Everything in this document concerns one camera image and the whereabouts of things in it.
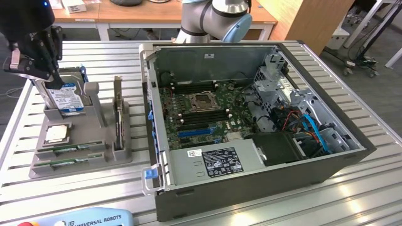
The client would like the white cardboard box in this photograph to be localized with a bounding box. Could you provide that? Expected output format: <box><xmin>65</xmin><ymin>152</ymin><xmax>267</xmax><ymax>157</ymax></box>
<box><xmin>60</xmin><ymin>0</ymin><xmax>86</xmax><ymax>14</ymax></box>

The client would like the blue case latch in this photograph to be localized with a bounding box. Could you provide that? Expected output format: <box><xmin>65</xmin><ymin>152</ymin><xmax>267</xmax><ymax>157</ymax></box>
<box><xmin>142</xmin><ymin>168</ymin><xmax>158</xmax><ymax>180</ymax></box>

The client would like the wooden cabinet panel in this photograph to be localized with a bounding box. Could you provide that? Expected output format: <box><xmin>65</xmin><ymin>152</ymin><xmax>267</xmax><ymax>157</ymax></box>
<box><xmin>268</xmin><ymin>0</ymin><xmax>347</xmax><ymax>57</ymax></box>

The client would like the blue card retainer strip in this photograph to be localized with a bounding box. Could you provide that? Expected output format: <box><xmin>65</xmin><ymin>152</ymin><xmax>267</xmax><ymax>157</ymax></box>
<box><xmin>146</xmin><ymin>93</ymin><xmax>154</xmax><ymax>142</ymax></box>

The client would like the wooden desk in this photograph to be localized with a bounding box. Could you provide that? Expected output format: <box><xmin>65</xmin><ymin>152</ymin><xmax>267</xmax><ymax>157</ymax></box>
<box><xmin>49</xmin><ymin>0</ymin><xmax>279</xmax><ymax>42</ymax></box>

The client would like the grey plastic disk bay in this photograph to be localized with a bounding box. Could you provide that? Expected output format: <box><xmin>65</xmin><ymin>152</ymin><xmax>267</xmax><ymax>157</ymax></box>
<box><xmin>289</xmin><ymin>90</ymin><xmax>360</xmax><ymax>157</ymax></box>

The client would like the silver CPU chip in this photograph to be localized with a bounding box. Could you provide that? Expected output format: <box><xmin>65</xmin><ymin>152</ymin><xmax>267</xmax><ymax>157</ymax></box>
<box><xmin>44</xmin><ymin>124</ymin><xmax>70</xmax><ymax>144</ymax></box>

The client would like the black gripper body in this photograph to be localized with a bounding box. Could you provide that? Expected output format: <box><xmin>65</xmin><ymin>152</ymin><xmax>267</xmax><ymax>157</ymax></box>
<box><xmin>0</xmin><ymin>0</ymin><xmax>56</xmax><ymax>51</ymax></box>

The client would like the white table frame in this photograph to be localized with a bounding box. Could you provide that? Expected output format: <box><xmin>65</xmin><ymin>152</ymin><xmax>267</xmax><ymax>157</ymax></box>
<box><xmin>343</xmin><ymin>0</ymin><xmax>402</xmax><ymax>69</ymax></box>

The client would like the wheeled equipment base with cables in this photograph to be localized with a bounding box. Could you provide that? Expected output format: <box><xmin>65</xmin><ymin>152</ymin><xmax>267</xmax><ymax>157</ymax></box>
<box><xmin>340</xmin><ymin>53</ymin><xmax>380</xmax><ymax>77</ymax></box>

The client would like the green motherboard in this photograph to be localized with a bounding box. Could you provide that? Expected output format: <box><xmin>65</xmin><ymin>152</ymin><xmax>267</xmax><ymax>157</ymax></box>
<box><xmin>158</xmin><ymin>81</ymin><xmax>261</xmax><ymax>150</ymax></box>

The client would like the black RAM slot bank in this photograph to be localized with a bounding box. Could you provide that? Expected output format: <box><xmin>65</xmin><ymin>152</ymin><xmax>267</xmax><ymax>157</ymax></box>
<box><xmin>173</xmin><ymin>81</ymin><xmax>218</xmax><ymax>95</ymax></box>
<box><xmin>178</xmin><ymin>108</ymin><xmax>232</xmax><ymax>125</ymax></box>

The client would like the metal disk bay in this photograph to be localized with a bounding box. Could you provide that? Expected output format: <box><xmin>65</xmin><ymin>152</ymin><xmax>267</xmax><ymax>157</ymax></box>
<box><xmin>251</xmin><ymin>54</ymin><xmax>299</xmax><ymax>121</ymax></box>

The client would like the green RAM stick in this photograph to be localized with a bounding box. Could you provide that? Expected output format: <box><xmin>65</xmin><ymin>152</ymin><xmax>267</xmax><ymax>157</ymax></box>
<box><xmin>49</xmin><ymin>157</ymin><xmax>98</xmax><ymax>167</ymax></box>
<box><xmin>52</xmin><ymin>144</ymin><xmax>98</xmax><ymax>154</ymax></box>

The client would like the graphics card with metal bracket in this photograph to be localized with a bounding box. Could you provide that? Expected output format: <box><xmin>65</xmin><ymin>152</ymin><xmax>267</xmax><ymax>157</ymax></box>
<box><xmin>112</xmin><ymin>75</ymin><xmax>125</xmax><ymax>152</ymax></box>

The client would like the black open PC case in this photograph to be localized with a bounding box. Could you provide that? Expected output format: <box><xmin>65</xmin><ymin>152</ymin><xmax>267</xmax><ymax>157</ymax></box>
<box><xmin>138</xmin><ymin>41</ymin><xmax>377</xmax><ymax>223</ymax></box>

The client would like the hard disk with blue label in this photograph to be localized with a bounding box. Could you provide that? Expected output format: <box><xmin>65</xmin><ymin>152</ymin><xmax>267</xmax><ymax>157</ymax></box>
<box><xmin>32</xmin><ymin>67</ymin><xmax>86</xmax><ymax>116</ymax></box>

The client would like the blue SATA wire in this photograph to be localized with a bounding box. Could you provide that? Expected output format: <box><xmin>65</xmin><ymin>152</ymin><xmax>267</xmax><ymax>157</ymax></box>
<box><xmin>301</xmin><ymin>113</ymin><xmax>324</xmax><ymax>155</ymax></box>

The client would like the blue expansion slot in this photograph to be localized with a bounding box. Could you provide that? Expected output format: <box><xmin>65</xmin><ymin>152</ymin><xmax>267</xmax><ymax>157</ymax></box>
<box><xmin>177</xmin><ymin>128</ymin><xmax>210</xmax><ymax>138</ymax></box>

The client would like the metal CPU socket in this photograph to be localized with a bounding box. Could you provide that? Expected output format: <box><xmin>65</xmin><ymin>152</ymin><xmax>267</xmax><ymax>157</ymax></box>
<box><xmin>184</xmin><ymin>90</ymin><xmax>218</xmax><ymax>112</ymax></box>

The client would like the grey parts rack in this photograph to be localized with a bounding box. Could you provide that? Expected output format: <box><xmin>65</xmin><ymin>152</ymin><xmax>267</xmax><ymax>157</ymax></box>
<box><xmin>28</xmin><ymin>81</ymin><xmax>133</xmax><ymax>180</ymax></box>

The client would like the grey power supply unit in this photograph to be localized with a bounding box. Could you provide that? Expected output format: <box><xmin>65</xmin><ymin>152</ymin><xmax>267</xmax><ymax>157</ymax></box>
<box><xmin>162</xmin><ymin>138</ymin><xmax>265</xmax><ymax>186</ymax></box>

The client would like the black fan shroud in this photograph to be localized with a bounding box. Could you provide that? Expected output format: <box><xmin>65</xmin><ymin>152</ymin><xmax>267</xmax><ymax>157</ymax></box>
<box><xmin>252</xmin><ymin>131</ymin><xmax>307</xmax><ymax>167</ymax></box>

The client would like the Universal Robots teach pendant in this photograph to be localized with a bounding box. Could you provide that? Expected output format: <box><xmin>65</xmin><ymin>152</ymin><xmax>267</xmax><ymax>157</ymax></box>
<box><xmin>13</xmin><ymin>207</ymin><xmax>133</xmax><ymax>226</ymax></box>

